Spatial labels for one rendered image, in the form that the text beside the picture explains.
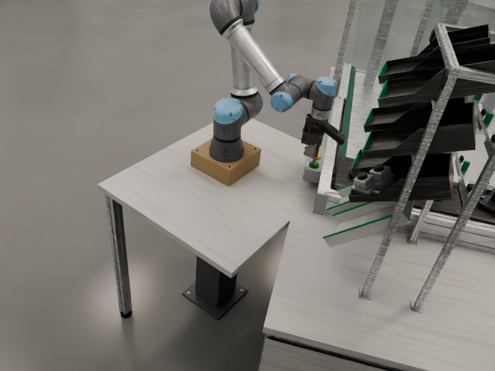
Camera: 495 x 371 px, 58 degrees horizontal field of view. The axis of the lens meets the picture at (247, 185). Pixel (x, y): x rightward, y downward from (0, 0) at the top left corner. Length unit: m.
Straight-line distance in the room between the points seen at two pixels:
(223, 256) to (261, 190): 0.42
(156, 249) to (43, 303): 0.68
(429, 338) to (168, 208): 1.01
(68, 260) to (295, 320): 1.69
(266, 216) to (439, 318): 0.70
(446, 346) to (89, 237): 2.10
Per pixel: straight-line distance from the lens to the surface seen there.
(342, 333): 1.47
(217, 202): 1.81
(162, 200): 1.81
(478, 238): 1.91
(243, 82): 1.87
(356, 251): 1.72
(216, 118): 1.81
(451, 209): 1.90
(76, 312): 2.58
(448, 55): 1.21
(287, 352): 1.51
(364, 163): 1.55
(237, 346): 2.40
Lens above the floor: 2.02
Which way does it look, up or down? 38 degrees down
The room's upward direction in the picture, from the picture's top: 7 degrees clockwise
